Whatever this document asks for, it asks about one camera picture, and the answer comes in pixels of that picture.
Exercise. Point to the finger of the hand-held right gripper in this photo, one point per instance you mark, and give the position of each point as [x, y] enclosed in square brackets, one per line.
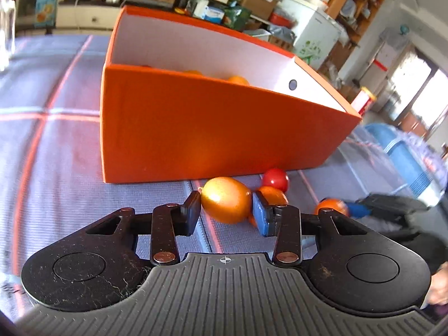
[358, 210]

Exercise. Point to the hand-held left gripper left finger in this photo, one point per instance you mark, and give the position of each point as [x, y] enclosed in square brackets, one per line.
[191, 213]

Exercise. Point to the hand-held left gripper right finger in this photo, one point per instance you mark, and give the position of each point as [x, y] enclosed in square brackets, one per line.
[260, 215]

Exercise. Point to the small orange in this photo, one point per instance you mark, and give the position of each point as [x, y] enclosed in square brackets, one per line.
[274, 196]
[238, 79]
[330, 205]
[193, 72]

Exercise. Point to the large yellow-orange orange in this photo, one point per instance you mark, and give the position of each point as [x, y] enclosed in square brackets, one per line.
[225, 199]

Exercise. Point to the orange cardboard box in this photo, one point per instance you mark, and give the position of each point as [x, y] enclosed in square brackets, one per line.
[210, 129]

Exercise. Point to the person's right forearm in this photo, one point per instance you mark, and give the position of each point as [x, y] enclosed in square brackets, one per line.
[440, 285]

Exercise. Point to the red tomato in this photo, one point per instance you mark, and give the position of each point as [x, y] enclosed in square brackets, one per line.
[275, 178]

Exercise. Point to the red can with yellow lid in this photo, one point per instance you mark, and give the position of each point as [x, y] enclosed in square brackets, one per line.
[364, 101]

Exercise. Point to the small globe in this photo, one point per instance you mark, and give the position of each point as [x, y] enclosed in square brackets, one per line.
[404, 29]

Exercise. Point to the white chest freezer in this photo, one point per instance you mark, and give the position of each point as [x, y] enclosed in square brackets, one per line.
[311, 31]

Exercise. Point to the red plastic basin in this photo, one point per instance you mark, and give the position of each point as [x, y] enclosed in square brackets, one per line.
[281, 20]

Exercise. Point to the green plastic bag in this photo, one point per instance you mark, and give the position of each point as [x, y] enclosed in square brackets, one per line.
[238, 19]

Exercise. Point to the blue and white carton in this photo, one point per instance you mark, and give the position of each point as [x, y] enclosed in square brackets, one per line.
[214, 14]

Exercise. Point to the wooden shelf cabinet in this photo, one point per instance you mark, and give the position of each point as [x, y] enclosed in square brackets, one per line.
[353, 3]

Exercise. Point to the brown cardboard box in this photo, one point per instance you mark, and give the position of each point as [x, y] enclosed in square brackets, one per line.
[259, 3]

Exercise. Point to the white and black television stand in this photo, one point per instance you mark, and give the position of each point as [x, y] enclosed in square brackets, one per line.
[91, 14]

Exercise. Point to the blue snack packet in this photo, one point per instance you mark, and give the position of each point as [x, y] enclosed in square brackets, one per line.
[46, 9]

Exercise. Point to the clear glass bottle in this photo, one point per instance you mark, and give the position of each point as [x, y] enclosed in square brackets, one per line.
[7, 24]

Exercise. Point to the wall calendar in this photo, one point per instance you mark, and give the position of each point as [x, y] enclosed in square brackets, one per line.
[383, 57]

